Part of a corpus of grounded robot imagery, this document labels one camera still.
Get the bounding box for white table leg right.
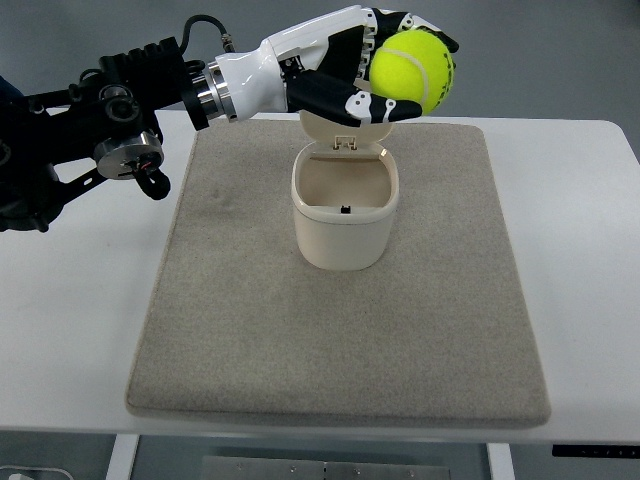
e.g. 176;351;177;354
486;443;516;480

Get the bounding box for black table control panel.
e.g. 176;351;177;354
552;444;640;459

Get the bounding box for cream lidded bin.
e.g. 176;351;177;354
291;111;399;271

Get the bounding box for white table leg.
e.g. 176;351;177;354
486;443;516;480
105;434;140;480

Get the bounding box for grey felt mat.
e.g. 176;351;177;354
125;120;551;429

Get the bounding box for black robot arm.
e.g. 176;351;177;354
1;5;459;232

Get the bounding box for white robotic hand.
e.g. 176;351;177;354
202;5;459;127

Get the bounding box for white table leg left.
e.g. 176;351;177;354
105;434;140;480

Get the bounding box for grey metal floor plate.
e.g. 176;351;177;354
200;456;451;480

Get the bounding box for yellow tennis ball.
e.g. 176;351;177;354
369;29;455;115

